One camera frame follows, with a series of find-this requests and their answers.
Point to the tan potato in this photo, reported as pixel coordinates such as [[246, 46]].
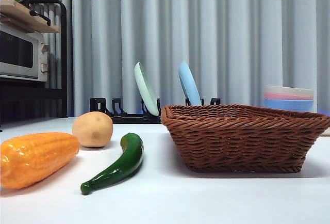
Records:
[[92, 129]]

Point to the brown wicker basket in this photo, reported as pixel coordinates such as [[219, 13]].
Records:
[[239, 141]]

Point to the orange plastic corn cob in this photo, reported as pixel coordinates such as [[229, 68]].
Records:
[[36, 157]]

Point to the pale green plate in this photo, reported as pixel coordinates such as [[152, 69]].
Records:
[[147, 92]]

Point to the pale blue plate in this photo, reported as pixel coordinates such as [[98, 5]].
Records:
[[189, 84]]

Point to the black plate rack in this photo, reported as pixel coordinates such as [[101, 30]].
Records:
[[123, 118]]

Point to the grey pleated curtain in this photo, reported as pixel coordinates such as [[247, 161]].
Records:
[[219, 28]]

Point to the pink bowl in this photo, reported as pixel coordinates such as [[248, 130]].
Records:
[[283, 97]]

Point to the silver toaster oven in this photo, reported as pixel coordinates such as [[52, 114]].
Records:
[[18, 53]]

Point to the black metal shelf frame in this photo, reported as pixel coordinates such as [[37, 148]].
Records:
[[63, 53]]

